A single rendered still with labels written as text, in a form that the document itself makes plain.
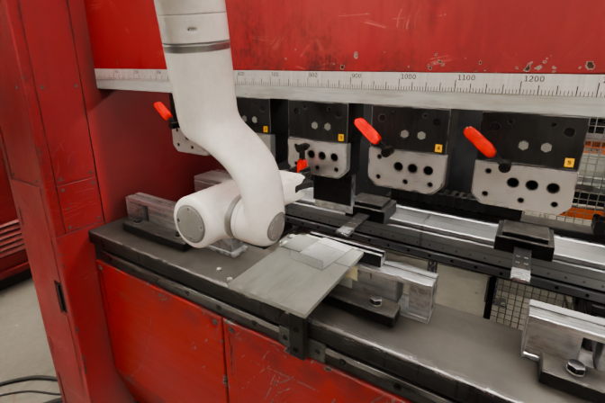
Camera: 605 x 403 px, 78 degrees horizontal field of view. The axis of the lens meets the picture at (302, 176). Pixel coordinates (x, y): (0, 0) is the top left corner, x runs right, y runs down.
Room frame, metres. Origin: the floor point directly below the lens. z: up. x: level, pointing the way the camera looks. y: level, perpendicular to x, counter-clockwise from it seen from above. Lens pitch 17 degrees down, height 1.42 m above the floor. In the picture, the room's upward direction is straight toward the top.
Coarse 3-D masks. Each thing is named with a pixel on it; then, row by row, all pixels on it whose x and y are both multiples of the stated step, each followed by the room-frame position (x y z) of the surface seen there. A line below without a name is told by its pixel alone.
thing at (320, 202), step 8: (320, 176) 0.84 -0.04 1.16; (344, 176) 0.81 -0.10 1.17; (352, 176) 0.80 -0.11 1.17; (320, 184) 0.84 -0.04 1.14; (328, 184) 0.83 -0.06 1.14; (336, 184) 0.82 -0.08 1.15; (344, 184) 0.81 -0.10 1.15; (352, 184) 0.80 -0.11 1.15; (320, 192) 0.84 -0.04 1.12; (328, 192) 0.83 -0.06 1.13; (336, 192) 0.82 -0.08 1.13; (344, 192) 0.81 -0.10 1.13; (352, 192) 0.80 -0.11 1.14; (320, 200) 0.84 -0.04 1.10; (328, 200) 0.83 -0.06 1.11; (336, 200) 0.82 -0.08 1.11; (344, 200) 0.81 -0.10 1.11; (352, 200) 0.80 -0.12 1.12; (328, 208) 0.84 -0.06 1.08; (336, 208) 0.83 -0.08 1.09; (344, 208) 0.82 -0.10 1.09; (352, 208) 0.81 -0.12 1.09
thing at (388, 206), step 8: (360, 200) 1.02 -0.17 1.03; (368, 200) 1.02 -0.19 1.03; (376, 200) 1.02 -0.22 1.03; (384, 200) 1.02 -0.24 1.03; (392, 200) 1.05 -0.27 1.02; (360, 208) 0.99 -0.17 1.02; (368, 208) 0.98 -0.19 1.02; (376, 208) 0.98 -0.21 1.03; (384, 208) 0.98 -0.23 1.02; (392, 208) 1.01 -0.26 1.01; (352, 216) 1.00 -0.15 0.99; (360, 216) 0.97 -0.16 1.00; (368, 216) 0.97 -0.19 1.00; (376, 216) 0.96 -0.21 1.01; (384, 216) 0.96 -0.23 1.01; (344, 224) 0.91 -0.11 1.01; (352, 224) 0.91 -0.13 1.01; (360, 224) 0.92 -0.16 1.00; (336, 232) 0.86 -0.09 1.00; (344, 232) 0.86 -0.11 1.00; (352, 232) 0.88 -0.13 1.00
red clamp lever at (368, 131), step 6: (360, 120) 0.72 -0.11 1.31; (360, 126) 0.71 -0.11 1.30; (366, 126) 0.71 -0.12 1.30; (366, 132) 0.71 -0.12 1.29; (372, 132) 0.70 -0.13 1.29; (366, 138) 0.71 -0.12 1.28; (372, 138) 0.70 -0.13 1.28; (378, 138) 0.70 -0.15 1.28; (378, 144) 0.70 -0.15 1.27; (384, 144) 0.70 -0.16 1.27; (384, 150) 0.68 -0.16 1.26; (390, 150) 0.68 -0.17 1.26; (384, 156) 0.68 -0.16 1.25
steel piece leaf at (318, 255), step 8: (312, 248) 0.78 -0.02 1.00; (320, 248) 0.78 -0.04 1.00; (328, 248) 0.78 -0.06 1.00; (296, 256) 0.73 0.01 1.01; (304, 256) 0.72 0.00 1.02; (312, 256) 0.74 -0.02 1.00; (320, 256) 0.74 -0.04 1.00; (328, 256) 0.74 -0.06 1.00; (336, 256) 0.74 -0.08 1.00; (312, 264) 0.70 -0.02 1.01; (320, 264) 0.69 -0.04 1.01; (328, 264) 0.71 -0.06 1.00
